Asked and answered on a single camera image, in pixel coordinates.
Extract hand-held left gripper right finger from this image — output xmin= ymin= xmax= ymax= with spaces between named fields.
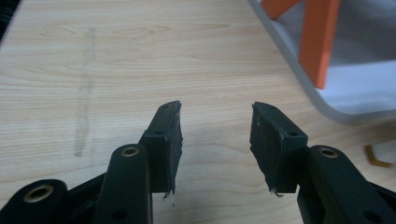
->
xmin=249 ymin=101 xmax=309 ymax=194

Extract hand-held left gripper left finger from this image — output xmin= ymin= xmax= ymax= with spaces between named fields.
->
xmin=138 ymin=100 xmax=184 ymax=200

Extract grey shoe rack orange posts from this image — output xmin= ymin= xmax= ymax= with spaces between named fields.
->
xmin=247 ymin=0 xmax=396 ymax=126

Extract white strappy heeled sandal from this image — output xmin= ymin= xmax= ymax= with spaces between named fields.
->
xmin=363 ymin=139 xmax=396 ymax=169

